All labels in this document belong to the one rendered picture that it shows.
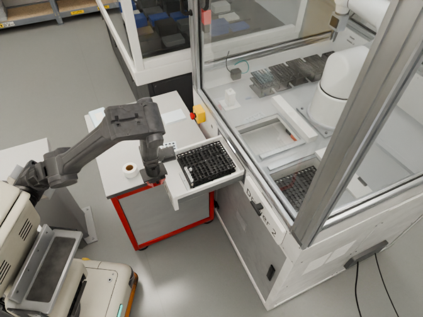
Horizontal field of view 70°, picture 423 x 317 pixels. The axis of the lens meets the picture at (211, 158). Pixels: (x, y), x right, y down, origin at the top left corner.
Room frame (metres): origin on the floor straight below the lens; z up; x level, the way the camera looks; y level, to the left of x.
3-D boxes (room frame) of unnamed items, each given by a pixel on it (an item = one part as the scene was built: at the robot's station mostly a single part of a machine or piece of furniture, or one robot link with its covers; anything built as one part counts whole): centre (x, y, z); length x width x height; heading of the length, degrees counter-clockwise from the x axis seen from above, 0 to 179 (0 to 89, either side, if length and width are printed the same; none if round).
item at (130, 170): (0.92, 0.40, 0.78); 0.07 x 0.07 x 0.04
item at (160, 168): (0.75, 0.24, 1.01); 0.10 x 0.07 x 0.07; 115
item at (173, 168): (0.88, 0.02, 0.86); 0.40 x 0.26 x 0.06; 114
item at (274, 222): (0.64, -0.21, 0.87); 0.29 x 0.02 x 0.11; 24
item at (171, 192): (0.80, 0.21, 0.87); 0.29 x 0.02 x 0.11; 24
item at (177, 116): (1.32, 0.22, 0.77); 0.13 x 0.09 x 0.02; 115
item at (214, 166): (0.88, 0.03, 0.87); 0.22 x 0.18 x 0.06; 114
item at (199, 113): (1.22, 0.07, 0.88); 0.07 x 0.05 x 0.07; 24
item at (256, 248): (1.08, -0.54, 0.40); 1.03 x 0.95 x 0.80; 24
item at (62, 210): (0.98, 0.98, 0.38); 0.30 x 0.30 x 0.76; 24
